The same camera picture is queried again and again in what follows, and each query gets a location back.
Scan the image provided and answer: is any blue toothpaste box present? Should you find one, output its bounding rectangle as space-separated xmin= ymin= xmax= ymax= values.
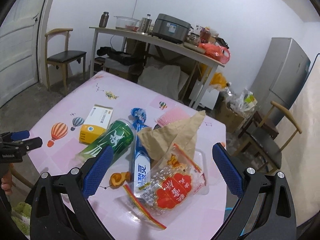
xmin=132 ymin=136 xmax=151 ymax=198

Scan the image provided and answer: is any clear red-print plastic bag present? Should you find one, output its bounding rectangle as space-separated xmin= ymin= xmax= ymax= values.
xmin=121 ymin=144 xmax=209 ymax=230

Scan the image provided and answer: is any pink foam sponge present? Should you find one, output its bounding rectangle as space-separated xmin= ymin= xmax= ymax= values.
xmin=156 ymin=107 xmax=190 ymax=127

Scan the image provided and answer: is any cardboard box with trash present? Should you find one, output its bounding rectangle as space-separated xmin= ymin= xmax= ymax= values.
xmin=215 ymin=88 xmax=258 ymax=133

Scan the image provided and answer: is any person's hand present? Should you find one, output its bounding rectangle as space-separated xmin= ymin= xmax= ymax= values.
xmin=0 ymin=163 xmax=13 ymax=196

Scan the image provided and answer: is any white mattress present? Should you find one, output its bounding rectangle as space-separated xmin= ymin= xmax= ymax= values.
xmin=281 ymin=55 xmax=319 ymax=226

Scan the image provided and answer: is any orange peel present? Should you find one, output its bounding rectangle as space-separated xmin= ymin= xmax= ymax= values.
xmin=110 ymin=172 xmax=131 ymax=188

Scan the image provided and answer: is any wooden chair near fridge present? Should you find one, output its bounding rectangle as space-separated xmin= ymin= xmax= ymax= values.
xmin=233 ymin=101 xmax=303 ymax=175

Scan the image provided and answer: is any white yellow medicine box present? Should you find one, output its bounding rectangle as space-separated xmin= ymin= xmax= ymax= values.
xmin=79 ymin=105 xmax=113 ymax=145

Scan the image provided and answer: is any green plastic bottle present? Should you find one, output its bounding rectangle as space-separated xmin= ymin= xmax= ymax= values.
xmin=77 ymin=119 xmax=136 ymax=164

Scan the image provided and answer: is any wooden chair black seat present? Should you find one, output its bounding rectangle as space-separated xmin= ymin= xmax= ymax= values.
xmin=44 ymin=28 xmax=87 ymax=95

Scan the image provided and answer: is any white panel door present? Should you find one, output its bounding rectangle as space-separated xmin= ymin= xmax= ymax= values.
xmin=0 ymin=0 xmax=44 ymax=106

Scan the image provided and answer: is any brown paper bag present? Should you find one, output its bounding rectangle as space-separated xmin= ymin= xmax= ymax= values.
xmin=137 ymin=111 xmax=206 ymax=162

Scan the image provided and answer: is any blue crumpled wrapper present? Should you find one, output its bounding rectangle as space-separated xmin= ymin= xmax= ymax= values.
xmin=131 ymin=108 xmax=147 ymax=129

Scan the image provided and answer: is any yellow plastic bag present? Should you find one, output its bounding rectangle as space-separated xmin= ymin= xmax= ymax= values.
xmin=210 ymin=72 xmax=227 ymax=90

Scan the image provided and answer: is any grey refrigerator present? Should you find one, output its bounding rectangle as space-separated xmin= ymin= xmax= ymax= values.
xmin=249 ymin=37 xmax=310 ymax=115

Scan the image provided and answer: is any steel thermos bottle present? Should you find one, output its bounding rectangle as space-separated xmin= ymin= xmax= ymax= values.
xmin=99 ymin=11 xmax=109 ymax=28

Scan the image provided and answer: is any red plastic bag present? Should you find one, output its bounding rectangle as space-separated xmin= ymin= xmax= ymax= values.
xmin=199 ymin=43 xmax=231 ymax=64

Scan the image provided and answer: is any clear glass bowl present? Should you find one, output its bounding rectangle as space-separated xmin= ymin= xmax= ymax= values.
xmin=116 ymin=16 xmax=140 ymax=31

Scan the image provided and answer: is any long white side table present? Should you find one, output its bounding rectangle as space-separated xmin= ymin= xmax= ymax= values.
xmin=89 ymin=27 xmax=224 ymax=109

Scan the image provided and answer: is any grey rice cooker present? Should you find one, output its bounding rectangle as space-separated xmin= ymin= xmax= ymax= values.
xmin=151 ymin=14 xmax=191 ymax=44

